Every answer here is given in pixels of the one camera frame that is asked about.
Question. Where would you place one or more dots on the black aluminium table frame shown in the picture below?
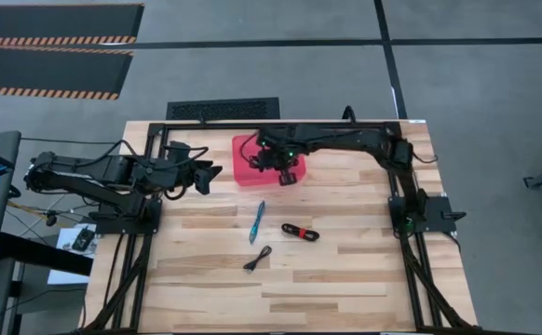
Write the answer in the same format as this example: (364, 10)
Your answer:
(215, 125)

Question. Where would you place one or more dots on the translucent red plastic bin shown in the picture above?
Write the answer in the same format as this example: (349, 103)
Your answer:
(247, 174)

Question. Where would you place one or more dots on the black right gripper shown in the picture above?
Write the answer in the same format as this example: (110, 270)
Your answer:
(275, 156)

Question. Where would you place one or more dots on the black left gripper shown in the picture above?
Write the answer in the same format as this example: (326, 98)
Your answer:
(178, 173)

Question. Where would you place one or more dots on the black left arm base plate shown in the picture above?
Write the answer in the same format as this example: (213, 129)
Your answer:
(112, 228)

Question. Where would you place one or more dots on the small black handheld device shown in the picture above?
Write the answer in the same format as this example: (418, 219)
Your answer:
(83, 239)

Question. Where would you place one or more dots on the black hazard-striped floor mat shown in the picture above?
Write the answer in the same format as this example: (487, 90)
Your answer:
(47, 70)
(57, 21)

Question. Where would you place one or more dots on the white paper sheet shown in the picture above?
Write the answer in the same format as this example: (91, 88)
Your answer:
(66, 274)

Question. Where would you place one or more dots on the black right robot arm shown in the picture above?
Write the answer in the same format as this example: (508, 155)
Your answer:
(345, 137)

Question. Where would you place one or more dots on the black floor vent grille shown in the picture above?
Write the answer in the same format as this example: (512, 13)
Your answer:
(224, 109)

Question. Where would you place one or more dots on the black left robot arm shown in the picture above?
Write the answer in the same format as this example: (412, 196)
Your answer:
(112, 170)

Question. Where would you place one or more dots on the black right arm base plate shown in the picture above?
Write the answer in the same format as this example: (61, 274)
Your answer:
(438, 209)

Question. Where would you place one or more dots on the black side desk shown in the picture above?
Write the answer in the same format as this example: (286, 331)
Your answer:
(43, 253)

